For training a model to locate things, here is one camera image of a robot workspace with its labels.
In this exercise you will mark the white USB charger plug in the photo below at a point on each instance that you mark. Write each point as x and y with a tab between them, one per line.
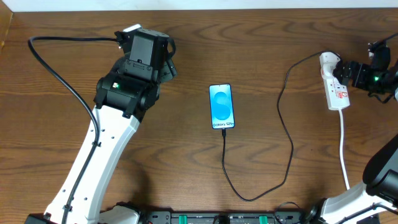
328	62

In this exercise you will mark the white power strip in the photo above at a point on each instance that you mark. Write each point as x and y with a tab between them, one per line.
336	94

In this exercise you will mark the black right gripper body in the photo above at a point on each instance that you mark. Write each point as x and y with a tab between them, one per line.
343	72

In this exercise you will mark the blue Galaxy smartphone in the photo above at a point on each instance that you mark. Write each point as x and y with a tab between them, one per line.
221	106

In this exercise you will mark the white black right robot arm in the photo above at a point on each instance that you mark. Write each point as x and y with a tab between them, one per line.
377	191

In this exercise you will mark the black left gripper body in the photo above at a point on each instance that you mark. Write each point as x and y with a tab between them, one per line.
170	71

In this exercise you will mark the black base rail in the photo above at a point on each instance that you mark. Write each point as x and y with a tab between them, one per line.
164	217

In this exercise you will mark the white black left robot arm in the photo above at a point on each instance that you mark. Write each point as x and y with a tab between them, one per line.
122	98

